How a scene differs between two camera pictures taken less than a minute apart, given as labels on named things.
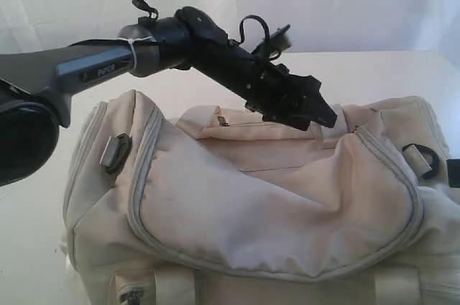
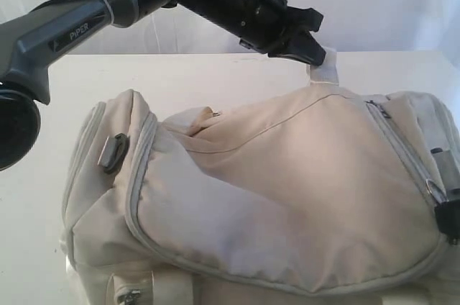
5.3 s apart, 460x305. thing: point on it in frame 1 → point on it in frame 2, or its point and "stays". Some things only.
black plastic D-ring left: (116, 152) stays
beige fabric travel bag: (224, 206) stays
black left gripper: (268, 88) → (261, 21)
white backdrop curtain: (329, 6) stays
